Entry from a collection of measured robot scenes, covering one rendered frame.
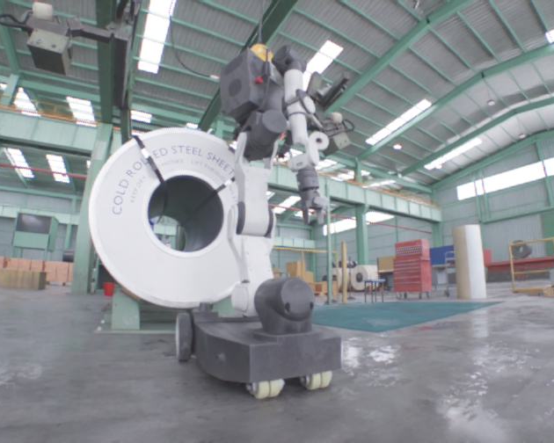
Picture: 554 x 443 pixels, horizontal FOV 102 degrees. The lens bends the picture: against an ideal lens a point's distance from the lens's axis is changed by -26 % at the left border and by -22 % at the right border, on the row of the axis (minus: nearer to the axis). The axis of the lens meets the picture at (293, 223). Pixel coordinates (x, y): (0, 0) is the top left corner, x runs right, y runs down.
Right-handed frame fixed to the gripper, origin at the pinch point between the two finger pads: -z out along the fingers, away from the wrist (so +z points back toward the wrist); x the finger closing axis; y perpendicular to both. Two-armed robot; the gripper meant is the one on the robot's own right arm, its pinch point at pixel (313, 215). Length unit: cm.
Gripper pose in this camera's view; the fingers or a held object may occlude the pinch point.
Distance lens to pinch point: 115.3
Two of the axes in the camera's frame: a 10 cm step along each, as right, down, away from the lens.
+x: 5.8, 0.0, 8.1
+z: -1.5, -9.8, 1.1
